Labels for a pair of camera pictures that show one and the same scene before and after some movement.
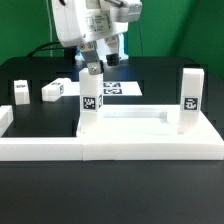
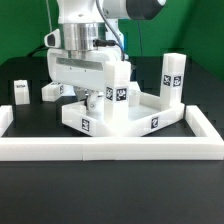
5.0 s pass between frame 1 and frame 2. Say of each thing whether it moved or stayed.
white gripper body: moved
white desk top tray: moved
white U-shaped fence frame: stayed
